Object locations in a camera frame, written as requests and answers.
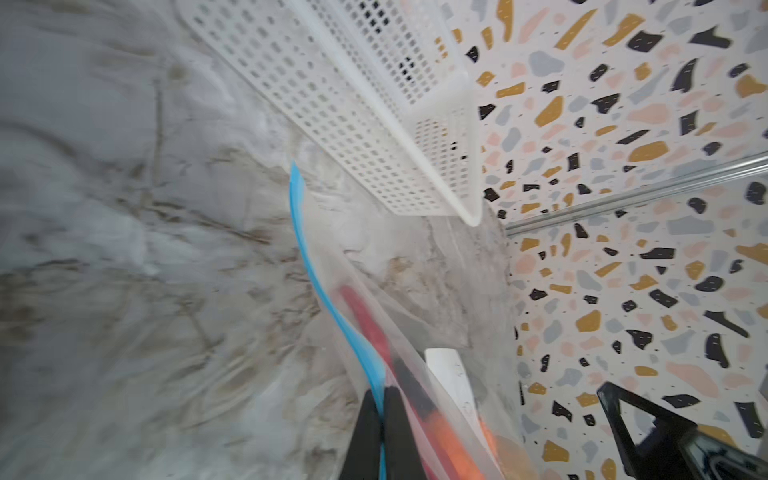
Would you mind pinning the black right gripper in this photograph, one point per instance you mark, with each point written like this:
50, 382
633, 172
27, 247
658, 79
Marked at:
720, 459

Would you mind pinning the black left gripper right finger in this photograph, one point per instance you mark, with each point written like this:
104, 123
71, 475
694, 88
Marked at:
402, 458

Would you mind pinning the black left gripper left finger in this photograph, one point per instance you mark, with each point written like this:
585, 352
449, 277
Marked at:
363, 460

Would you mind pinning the clear zip top bag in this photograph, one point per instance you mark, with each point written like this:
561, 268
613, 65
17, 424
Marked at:
471, 384

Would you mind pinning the white plastic basket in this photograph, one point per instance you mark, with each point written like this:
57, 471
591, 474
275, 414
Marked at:
380, 86

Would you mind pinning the orange toy fruit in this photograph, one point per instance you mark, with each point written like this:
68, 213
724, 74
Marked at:
458, 463

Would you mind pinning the red toy chili pepper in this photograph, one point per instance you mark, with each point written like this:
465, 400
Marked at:
395, 371

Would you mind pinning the aluminium right corner post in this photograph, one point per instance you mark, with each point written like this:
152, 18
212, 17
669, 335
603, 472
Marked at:
701, 179

